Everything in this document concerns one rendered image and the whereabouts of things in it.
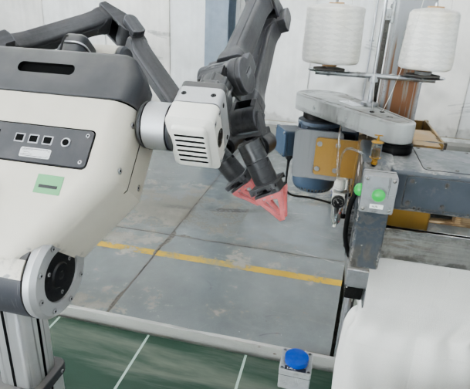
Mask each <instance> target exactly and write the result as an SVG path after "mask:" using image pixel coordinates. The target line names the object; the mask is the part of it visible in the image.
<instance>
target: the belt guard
mask: <svg viewBox="0 0 470 389"><path fill-rule="evenodd" d="M338 100H350V101H352V102H355V103H358V104H360V103H361V101H363V100H360V99H358V98H356V97H354V96H351V95H348V94H346V93H340V92H335V91H329V90H300V91H298V92H297V93H296V109H297V110H300V111H302V112H305V113H308V114H311V115H313V116H315V117H319V118H321V119H324V120H328V121H329V122H332V123H336V124H338V125H340V126H343V127H346V128H349V129H351V130H355V131H357V132H360V133H362V134H366V135H368V136H370V137H374V138H376V139H377V137H378V136H374V135H375V134H378V135H384V136H383V137H382V136H380V140H382V141H383V142H386V143H389V144H399V145H405V144H411V143H412V142H413V138H414V131H415V127H416V123H415V122H414V121H413V120H409V119H408V118H406V117H403V116H400V115H398V114H395V113H392V112H390V111H388V110H384V109H383V108H380V107H373V110H372V107H366V106H359V107H353V106H351V105H349V104H346V103H343V102H340V101H338ZM383 110H384V112H385V113H381V112H380V111H383ZM370 111H374V113H371V112H370Z"/></svg>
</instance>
